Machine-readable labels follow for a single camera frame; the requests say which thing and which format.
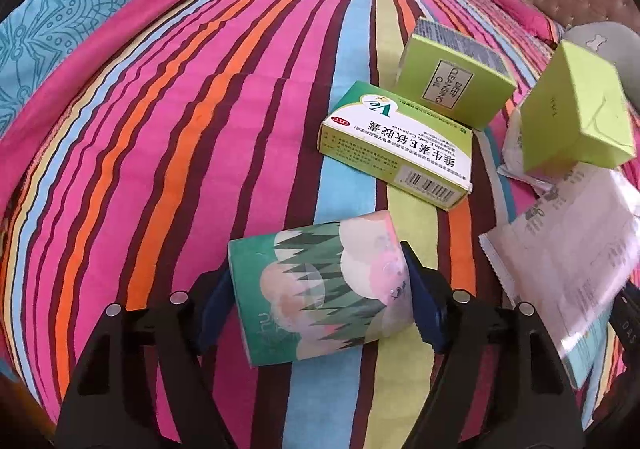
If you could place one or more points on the long grey-green plush pillow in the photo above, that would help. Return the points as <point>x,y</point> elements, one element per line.
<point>600,41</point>

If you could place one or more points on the green and white medicine box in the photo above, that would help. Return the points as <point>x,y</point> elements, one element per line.
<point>395,149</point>

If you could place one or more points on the plain green box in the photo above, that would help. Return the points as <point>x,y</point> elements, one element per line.
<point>570,114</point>

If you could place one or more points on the blue orange patterned quilt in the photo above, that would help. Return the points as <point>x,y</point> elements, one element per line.
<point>50,29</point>

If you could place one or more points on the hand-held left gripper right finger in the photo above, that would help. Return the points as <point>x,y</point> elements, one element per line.
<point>425,289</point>

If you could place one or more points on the large white printed packet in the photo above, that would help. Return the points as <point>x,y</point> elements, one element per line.
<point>565,254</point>

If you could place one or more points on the small pink pillow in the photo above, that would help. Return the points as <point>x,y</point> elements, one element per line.
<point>520,14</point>

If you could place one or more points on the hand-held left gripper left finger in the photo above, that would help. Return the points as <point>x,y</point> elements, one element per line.
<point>215,301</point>

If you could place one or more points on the green box with grey label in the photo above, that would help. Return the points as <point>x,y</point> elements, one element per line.
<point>450,74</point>

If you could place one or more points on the green printed tissue pack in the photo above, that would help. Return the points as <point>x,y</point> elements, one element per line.
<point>320,289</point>

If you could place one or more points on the crumpled white plastic packet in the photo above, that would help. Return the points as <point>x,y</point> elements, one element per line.
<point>512,146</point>

